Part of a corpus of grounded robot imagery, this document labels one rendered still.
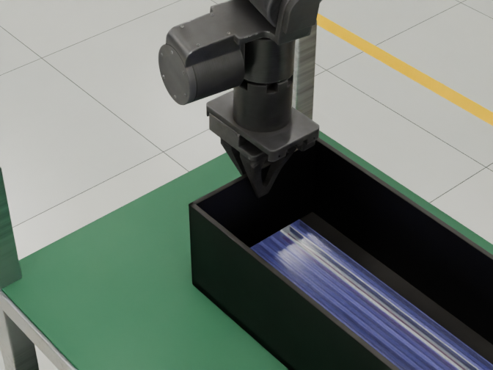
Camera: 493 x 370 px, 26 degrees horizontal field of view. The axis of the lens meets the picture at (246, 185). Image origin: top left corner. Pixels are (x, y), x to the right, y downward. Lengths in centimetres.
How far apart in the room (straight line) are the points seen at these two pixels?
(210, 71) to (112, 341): 30
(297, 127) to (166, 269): 22
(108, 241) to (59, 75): 202
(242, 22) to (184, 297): 31
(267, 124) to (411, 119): 198
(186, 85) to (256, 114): 10
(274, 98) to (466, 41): 237
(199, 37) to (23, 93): 220
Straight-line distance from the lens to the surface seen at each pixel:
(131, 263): 115
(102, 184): 276
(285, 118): 103
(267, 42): 97
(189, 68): 94
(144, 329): 108
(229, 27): 95
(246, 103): 101
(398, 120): 298
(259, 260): 99
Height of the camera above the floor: 174
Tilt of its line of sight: 40 degrees down
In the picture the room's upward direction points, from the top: straight up
